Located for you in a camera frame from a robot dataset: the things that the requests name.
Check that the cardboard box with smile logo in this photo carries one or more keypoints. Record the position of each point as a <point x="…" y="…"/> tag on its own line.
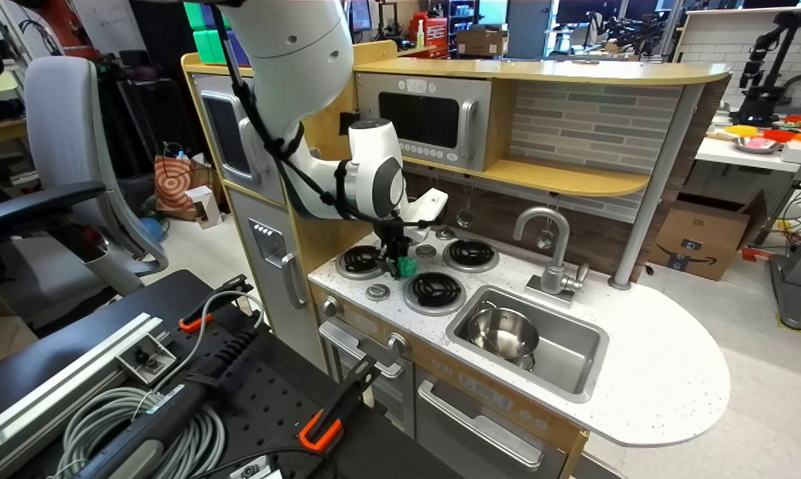
<point x="702" y="235"/>

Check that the grey office chair black armrest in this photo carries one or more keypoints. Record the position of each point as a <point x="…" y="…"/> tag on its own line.
<point x="62" y="116"/>

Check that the aluminium extrusion rail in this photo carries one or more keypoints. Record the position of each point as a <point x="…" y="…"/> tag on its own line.
<point x="62" y="380"/>

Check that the red container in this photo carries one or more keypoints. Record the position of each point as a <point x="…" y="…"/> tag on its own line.
<point x="429" y="34"/>

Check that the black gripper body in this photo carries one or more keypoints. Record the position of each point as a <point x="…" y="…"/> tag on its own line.
<point x="390" y="235"/>

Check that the small black orange clamp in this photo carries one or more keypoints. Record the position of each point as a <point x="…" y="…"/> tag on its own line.
<point x="213" y="314"/>

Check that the black background robot arm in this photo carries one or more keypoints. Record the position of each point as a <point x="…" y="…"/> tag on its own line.
<point x="767" y="70"/>

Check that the grey toy door with window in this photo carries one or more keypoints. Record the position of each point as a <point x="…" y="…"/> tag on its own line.
<point x="217" y="133"/>

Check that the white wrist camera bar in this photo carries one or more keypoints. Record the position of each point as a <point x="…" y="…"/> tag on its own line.
<point x="427" y="205"/>

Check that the grey metal mounting bracket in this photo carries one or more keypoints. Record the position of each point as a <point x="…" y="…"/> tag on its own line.
<point x="147" y="359"/>

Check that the grey toy oven door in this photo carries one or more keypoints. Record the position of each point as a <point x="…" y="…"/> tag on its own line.
<point x="374" y="380"/>

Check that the small grey stove knob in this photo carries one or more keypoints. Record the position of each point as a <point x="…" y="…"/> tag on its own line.
<point x="380" y="291"/>
<point x="446" y="233"/>
<point x="427" y="251"/>

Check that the wooden toy kitchen unit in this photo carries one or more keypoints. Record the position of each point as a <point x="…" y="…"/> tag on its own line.
<point x="666" y="374"/>

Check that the small white box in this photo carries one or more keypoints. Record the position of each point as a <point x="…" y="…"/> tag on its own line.
<point x="207" y="205"/>

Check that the yellow sticky note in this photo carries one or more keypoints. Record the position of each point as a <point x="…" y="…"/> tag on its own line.
<point x="2" y="82"/>

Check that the bag with red spiral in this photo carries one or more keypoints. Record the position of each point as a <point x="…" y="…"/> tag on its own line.
<point x="173" y="187"/>

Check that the grey toy dishwasher door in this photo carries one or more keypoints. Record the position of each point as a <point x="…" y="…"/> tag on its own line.
<point x="479" y="427"/>

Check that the brown cardboard box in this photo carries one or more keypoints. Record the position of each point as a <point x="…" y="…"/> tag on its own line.
<point x="479" y="41"/>

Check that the silver toy faucet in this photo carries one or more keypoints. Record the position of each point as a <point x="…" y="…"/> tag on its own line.
<point x="555" y="266"/>

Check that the grey toy fridge door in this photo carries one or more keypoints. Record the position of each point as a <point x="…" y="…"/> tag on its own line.
<point x="276" y="266"/>

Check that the grey toy sink basin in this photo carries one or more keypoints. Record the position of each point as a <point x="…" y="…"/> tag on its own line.
<point x="568" y="354"/>

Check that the green grape toy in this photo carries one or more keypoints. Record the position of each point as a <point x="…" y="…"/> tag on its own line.
<point x="406" y="266"/>

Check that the white work table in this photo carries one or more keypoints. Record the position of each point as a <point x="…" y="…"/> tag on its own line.
<point x="745" y="158"/>

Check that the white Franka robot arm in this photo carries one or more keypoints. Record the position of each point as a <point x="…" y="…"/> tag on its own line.
<point x="293" y="42"/>

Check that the large black orange clamp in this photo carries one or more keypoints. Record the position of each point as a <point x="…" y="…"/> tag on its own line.
<point x="337" y="412"/>

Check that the grey toy microwave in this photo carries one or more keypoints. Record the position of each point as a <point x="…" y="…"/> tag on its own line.
<point x="435" y="121"/>

